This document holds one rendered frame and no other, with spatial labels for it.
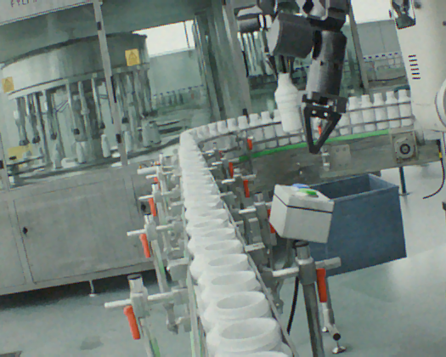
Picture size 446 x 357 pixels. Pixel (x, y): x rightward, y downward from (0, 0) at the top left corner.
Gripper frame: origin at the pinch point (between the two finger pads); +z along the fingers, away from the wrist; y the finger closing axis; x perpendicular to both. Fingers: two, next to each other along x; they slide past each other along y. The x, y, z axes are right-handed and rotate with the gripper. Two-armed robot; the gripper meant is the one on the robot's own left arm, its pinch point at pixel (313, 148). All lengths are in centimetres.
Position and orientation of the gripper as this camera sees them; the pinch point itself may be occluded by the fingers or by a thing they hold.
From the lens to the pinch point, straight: 112.6
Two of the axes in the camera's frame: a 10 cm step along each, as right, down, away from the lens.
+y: 0.8, 1.2, -9.9
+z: -1.7, 9.8, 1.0
